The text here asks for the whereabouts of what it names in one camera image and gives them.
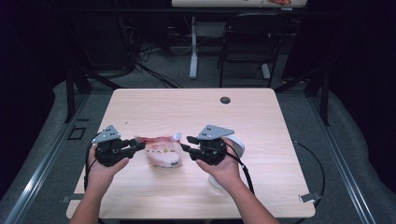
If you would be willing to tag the round table grommet hole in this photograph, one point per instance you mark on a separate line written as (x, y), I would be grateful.
(225, 100)

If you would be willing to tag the black folding chair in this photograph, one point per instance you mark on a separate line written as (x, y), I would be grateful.
(246, 43)

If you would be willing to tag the silver metal bracket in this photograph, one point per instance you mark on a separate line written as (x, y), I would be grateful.
(309, 197)
(70, 199)

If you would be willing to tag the aluminium floor rail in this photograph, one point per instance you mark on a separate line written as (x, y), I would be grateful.
(42, 174)
(350, 174)

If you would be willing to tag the person's right hand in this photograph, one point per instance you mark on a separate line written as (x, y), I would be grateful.
(227, 172)

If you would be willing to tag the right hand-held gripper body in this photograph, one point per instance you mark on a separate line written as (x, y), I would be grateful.
(213, 152)

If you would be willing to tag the black metal stand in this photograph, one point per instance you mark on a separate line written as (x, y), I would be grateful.
(325, 102)
(70, 99)

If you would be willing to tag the white jar lid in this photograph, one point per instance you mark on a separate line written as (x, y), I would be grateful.
(240, 146)

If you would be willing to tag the black floor socket frame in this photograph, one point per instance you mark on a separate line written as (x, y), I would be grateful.
(69, 133)

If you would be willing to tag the person's left hand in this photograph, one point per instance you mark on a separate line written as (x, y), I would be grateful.
(99, 175)

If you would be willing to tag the wooden desk with white legs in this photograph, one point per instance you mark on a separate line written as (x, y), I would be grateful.
(218, 3)

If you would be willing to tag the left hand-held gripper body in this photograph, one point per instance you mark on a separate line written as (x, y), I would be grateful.
(109, 151)

